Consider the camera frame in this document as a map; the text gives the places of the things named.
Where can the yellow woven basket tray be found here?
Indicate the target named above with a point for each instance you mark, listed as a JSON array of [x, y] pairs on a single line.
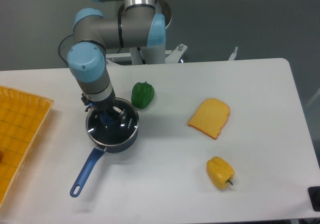
[[21, 116]]

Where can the glass pot lid blue knob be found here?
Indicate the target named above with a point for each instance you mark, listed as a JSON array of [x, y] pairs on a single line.
[[113, 128]]

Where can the green bell pepper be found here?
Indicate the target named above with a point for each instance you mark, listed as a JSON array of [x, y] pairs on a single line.
[[142, 95]]

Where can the yellow bell pepper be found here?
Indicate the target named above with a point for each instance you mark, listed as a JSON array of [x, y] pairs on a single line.
[[220, 172]]

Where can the black device at table edge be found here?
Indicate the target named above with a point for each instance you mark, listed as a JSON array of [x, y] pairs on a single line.
[[314, 195]]

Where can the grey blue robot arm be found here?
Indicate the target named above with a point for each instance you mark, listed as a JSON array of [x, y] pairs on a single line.
[[141, 26]]

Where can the toast bread slice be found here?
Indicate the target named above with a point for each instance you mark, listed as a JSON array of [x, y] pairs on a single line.
[[210, 117]]

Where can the white table bracket right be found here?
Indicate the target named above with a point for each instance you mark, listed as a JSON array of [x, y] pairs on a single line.
[[233, 55]]

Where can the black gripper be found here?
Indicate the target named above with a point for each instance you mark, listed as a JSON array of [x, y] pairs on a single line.
[[119, 115]]

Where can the blue saucepan with handle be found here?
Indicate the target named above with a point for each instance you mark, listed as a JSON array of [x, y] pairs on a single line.
[[105, 151]]

